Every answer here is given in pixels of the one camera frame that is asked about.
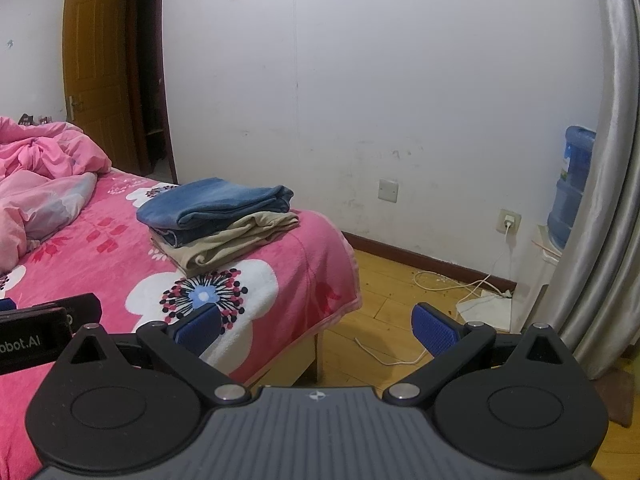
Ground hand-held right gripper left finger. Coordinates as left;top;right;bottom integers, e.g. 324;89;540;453
57;302;251;405

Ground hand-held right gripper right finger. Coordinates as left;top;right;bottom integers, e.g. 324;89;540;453
384;302;586;405

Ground blue denim jeans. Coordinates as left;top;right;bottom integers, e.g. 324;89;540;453
136;176;295;250

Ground pink floral bed sheet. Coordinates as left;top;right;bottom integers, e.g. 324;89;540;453
0;170;362;480

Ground white box on floor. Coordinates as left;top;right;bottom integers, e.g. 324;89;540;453
456;290;516;333

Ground khaki pants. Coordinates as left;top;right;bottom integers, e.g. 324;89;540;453
149;210;302;278

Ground pink grey quilt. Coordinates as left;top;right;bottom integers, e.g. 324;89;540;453
0;116;113;273

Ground white water dispenser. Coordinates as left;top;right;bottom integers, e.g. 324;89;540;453
531;224;563;263

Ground brown floor mat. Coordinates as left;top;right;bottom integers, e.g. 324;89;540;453
590;355;637;430

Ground blue water bottle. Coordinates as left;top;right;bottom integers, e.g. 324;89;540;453
546;125;598;250

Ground silver grey curtain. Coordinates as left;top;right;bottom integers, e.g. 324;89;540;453
540;0;640;381

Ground brown wooden door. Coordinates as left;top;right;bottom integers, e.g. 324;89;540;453
62;0;138;173

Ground white loose cable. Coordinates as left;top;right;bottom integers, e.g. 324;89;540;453
354;336;436;367

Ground white charger cable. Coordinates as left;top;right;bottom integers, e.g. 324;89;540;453
414;225;516;301

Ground wooden bed frame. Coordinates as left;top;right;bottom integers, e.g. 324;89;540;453
227;327;326;388

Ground beige wall socket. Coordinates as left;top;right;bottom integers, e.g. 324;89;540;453
496;208;522;235

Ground beige wall switch plate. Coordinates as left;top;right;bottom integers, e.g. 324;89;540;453
376;178;400;204

